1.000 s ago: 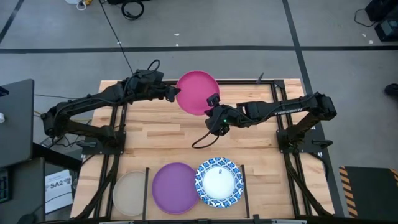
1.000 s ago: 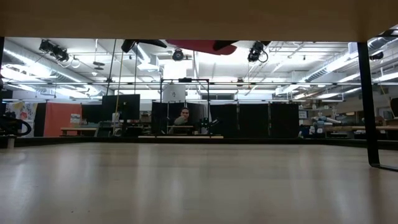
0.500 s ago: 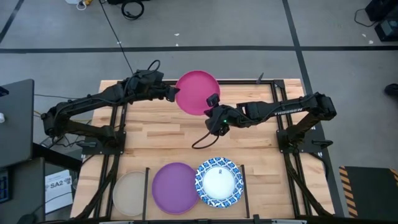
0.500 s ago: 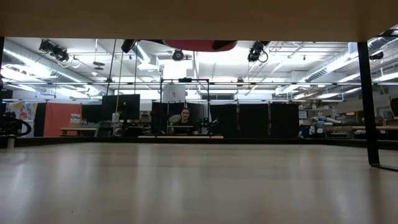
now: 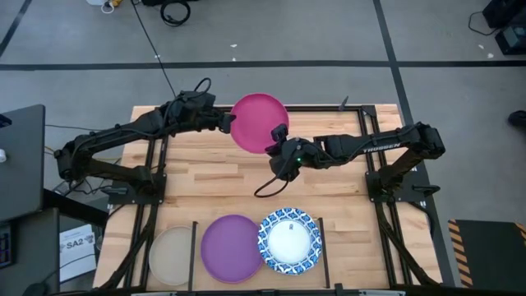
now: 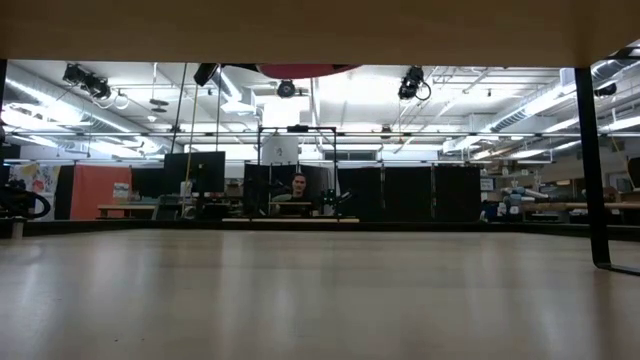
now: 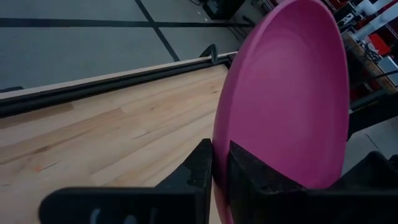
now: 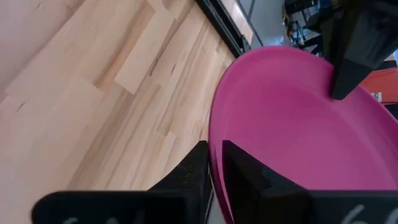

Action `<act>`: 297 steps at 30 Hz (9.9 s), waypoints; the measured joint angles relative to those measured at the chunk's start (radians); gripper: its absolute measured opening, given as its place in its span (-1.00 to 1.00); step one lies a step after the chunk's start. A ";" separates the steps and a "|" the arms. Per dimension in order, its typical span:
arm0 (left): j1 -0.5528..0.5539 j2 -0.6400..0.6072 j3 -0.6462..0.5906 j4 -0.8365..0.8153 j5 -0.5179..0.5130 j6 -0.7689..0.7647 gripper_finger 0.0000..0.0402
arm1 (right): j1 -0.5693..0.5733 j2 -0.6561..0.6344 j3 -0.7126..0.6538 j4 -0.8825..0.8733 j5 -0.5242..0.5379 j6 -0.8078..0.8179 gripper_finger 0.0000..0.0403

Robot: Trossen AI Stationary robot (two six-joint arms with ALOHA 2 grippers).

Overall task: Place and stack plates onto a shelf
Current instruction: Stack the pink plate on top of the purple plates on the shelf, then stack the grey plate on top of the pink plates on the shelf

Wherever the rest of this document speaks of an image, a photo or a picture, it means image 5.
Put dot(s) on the dark grey desk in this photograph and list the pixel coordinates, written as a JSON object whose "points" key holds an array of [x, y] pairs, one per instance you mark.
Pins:
{"points": [[20, 164]]}

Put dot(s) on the dark grey cabinet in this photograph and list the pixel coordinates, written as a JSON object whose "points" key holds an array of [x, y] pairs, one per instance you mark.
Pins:
{"points": [[29, 255]]}

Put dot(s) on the purple plastic plate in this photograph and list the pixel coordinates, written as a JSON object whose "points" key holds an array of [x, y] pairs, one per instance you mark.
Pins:
{"points": [[231, 248]]}

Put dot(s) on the pink plastic plate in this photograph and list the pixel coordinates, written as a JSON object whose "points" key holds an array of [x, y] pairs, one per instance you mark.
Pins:
{"points": [[255, 121]]}

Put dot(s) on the black frame clamp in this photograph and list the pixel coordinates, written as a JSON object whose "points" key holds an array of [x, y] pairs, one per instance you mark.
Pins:
{"points": [[343, 103]]}

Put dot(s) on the person's black shoe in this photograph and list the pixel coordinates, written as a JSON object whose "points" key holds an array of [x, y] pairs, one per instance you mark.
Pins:
{"points": [[518, 119]]}

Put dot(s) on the black box with hazard stripes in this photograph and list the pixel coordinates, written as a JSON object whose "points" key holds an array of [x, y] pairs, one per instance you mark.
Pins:
{"points": [[493, 255]]}

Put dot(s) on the black aluminium table frame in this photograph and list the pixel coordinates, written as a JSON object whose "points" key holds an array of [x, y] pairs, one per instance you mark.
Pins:
{"points": [[328, 109]]}

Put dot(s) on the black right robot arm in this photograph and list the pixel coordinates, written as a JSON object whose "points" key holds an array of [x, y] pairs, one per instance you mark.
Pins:
{"points": [[370, 146]]}

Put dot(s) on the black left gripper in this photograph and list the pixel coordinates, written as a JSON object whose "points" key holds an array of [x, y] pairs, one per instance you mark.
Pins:
{"points": [[211, 119]]}

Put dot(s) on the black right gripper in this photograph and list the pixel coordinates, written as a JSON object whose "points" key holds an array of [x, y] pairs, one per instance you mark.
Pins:
{"points": [[296, 156]]}

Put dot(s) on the white printed paper sheet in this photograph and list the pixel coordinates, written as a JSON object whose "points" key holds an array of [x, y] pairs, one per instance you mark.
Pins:
{"points": [[78, 251]]}

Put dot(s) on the black floor equipment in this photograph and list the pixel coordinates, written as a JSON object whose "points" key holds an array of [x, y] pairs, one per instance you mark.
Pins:
{"points": [[509, 37]]}

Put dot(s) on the wooden shelf with black legs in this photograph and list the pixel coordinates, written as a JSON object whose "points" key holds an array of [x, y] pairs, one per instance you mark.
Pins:
{"points": [[331, 217]]}

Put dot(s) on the clear beige plastic plate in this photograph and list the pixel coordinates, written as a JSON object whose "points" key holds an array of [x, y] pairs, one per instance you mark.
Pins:
{"points": [[170, 255]]}

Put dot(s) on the blue patterned paper bowl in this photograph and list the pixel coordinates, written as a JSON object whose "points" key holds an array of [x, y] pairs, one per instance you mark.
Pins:
{"points": [[289, 241]]}

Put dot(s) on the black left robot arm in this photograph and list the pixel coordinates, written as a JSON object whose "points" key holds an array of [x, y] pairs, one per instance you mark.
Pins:
{"points": [[115, 133]]}

